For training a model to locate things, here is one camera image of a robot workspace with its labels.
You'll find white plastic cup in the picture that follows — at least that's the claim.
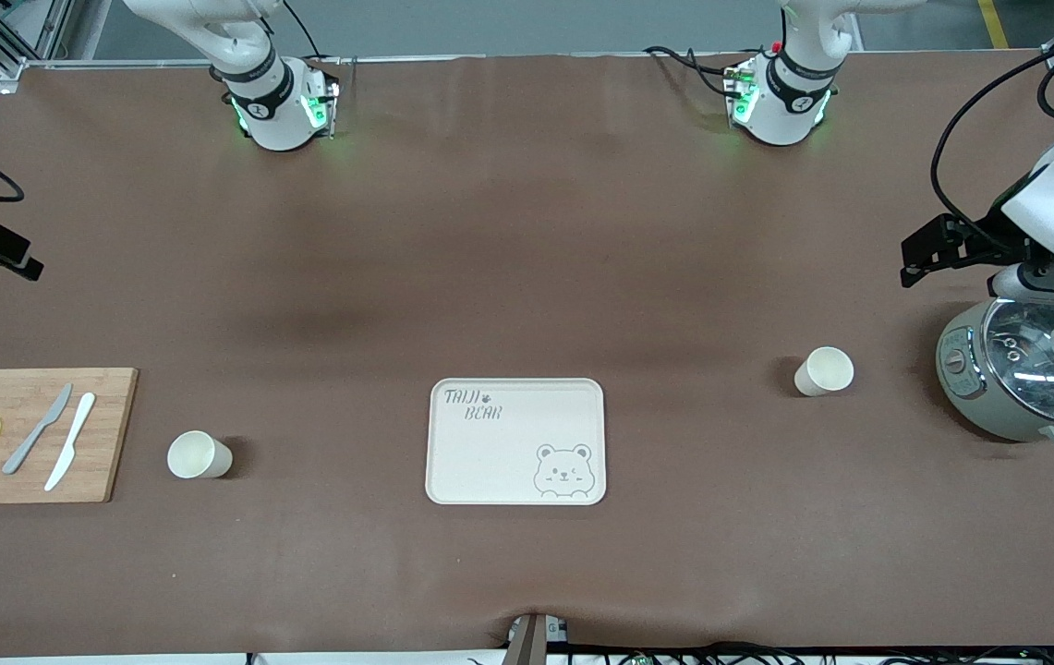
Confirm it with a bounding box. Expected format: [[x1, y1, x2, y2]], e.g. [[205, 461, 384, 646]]
[[166, 430, 234, 480], [794, 346, 855, 398]]

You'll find beige bear print tray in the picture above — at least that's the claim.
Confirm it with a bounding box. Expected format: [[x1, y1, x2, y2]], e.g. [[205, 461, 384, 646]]
[[425, 377, 607, 506]]

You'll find grey-green cooking pot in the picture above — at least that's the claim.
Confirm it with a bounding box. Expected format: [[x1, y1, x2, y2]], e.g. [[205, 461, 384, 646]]
[[936, 297, 1054, 453]]

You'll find glass pot lid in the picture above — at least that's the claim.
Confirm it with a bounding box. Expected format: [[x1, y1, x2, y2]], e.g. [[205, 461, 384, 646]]
[[984, 297, 1054, 417]]

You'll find grey plastic knife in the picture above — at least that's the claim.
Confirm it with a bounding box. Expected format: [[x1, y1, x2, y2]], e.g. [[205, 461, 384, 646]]
[[2, 383, 75, 476]]

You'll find white plastic knife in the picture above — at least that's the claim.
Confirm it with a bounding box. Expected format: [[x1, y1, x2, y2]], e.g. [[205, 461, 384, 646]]
[[44, 393, 97, 492]]

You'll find wooden cutting board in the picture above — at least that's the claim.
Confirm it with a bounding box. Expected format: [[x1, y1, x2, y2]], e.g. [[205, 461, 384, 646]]
[[0, 368, 139, 505]]

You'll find brown table cover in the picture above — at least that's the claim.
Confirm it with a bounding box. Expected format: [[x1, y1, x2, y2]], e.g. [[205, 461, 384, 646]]
[[0, 51, 1054, 659]]

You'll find black arm base cable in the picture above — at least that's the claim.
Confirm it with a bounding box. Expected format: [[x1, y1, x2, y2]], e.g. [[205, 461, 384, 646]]
[[645, 44, 742, 98], [282, 0, 326, 62]]

